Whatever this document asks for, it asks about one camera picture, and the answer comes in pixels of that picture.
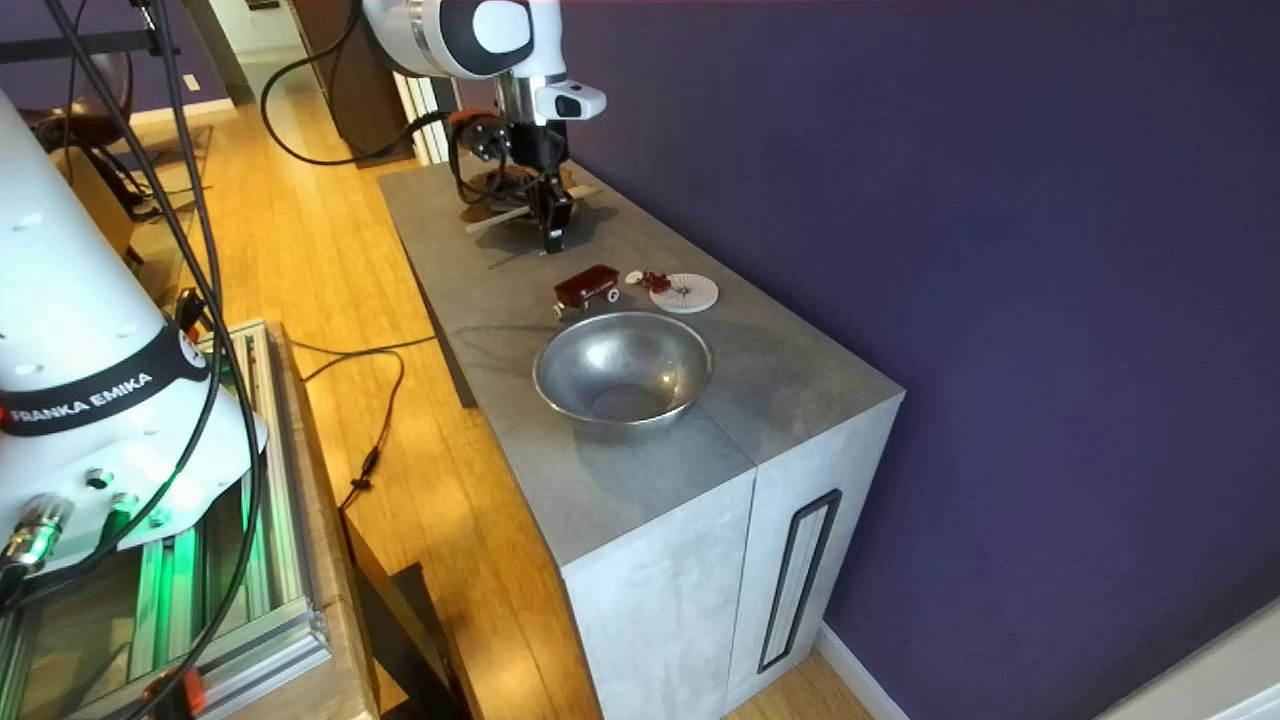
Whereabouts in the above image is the red toy trolley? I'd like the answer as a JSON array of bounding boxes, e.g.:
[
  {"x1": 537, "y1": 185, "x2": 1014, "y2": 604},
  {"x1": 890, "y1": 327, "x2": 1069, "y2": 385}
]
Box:
[{"x1": 554, "y1": 263, "x2": 622, "y2": 320}]

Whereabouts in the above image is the brown wooden tray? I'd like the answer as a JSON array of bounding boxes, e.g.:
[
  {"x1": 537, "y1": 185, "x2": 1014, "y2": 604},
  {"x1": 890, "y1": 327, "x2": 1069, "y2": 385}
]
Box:
[{"x1": 458, "y1": 170, "x2": 539, "y2": 230}]

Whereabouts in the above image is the silver metal bowl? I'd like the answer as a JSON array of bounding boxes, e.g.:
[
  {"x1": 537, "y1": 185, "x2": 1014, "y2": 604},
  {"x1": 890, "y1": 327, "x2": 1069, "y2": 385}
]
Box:
[{"x1": 532, "y1": 313, "x2": 711, "y2": 429}]

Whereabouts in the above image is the black floor cable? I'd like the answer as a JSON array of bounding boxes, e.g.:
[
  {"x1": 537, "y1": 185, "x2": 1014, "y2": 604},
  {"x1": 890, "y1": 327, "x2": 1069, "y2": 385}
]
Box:
[{"x1": 290, "y1": 334, "x2": 445, "y2": 516}]

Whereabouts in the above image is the aluminium robot stand frame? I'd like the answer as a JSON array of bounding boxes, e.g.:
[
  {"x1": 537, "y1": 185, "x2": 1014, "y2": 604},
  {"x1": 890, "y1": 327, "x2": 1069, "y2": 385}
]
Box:
[{"x1": 0, "y1": 326, "x2": 335, "y2": 720}]

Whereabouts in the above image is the black office chair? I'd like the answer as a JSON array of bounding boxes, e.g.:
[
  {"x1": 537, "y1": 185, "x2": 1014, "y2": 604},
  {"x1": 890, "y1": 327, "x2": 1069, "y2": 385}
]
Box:
[{"x1": 20, "y1": 0, "x2": 171, "y2": 219}]

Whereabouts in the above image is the white small plate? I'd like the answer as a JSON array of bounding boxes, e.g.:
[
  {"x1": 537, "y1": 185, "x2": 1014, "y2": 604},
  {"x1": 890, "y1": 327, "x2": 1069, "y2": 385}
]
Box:
[{"x1": 647, "y1": 273, "x2": 719, "y2": 315}]

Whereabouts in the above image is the small red object on plate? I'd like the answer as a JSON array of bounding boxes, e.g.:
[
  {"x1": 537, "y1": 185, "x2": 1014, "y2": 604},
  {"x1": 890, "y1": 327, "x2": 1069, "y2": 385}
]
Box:
[{"x1": 626, "y1": 269, "x2": 672, "y2": 294}]

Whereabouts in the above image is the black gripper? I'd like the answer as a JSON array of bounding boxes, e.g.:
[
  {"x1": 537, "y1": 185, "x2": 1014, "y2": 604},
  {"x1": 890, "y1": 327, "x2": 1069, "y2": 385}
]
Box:
[{"x1": 503, "y1": 122, "x2": 577, "y2": 257}]

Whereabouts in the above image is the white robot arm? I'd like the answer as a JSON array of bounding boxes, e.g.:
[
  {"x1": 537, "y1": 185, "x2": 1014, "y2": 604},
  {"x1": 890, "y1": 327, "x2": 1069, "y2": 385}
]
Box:
[{"x1": 0, "y1": 0, "x2": 605, "y2": 578}]

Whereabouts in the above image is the grey concrete cabinet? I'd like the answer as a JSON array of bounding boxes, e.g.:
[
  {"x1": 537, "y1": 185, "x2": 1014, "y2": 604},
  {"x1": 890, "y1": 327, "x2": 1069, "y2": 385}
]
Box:
[{"x1": 386, "y1": 170, "x2": 906, "y2": 720}]

